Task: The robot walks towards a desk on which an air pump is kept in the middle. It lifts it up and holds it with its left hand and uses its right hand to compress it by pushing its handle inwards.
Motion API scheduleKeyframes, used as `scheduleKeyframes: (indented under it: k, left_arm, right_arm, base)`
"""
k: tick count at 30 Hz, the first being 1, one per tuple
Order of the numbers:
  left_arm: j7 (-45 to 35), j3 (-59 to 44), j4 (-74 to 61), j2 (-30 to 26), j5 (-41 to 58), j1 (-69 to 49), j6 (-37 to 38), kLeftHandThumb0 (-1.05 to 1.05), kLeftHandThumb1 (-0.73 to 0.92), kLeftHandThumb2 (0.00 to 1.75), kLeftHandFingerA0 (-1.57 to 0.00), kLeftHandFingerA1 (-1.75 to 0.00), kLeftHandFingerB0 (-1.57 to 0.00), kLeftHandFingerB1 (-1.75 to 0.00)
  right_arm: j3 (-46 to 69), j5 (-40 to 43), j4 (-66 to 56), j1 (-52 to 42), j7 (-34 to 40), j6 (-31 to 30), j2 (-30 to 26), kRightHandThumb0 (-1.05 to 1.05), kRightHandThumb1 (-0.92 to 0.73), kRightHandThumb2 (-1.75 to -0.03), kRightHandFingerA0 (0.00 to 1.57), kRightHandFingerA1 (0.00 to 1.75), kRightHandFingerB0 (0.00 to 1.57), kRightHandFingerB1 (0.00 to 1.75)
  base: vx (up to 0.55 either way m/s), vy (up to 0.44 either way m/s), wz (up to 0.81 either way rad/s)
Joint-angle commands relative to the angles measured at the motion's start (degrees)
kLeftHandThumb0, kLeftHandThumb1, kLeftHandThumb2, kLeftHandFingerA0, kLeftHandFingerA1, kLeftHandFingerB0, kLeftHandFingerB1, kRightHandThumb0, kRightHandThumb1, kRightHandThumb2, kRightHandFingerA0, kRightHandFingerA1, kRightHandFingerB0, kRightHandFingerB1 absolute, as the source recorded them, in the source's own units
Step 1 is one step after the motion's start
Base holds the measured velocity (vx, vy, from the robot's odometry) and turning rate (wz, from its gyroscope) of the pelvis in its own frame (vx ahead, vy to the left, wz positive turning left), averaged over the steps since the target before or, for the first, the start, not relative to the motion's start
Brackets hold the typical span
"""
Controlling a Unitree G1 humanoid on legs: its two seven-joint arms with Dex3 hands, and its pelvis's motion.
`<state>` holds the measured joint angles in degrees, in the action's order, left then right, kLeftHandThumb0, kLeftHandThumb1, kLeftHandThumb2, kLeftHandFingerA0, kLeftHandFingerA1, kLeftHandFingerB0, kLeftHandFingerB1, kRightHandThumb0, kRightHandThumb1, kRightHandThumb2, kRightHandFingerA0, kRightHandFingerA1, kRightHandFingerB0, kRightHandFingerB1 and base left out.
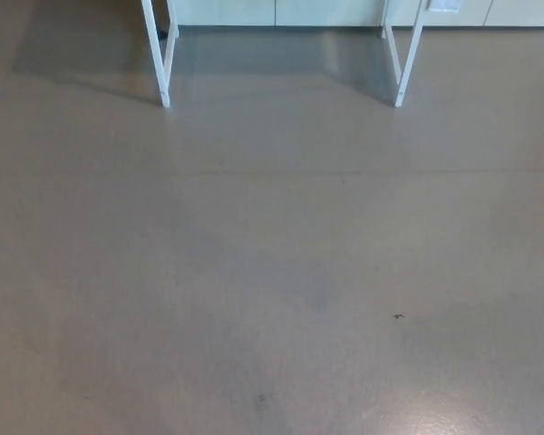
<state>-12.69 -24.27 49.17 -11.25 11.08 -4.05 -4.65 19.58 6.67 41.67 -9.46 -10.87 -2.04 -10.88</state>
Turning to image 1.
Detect white cabinet row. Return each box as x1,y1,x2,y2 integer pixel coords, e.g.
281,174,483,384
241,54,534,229
176,0,544,28

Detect white desk trestle leg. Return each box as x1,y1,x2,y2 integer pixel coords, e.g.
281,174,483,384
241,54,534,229
140,0,180,109
381,0,432,109

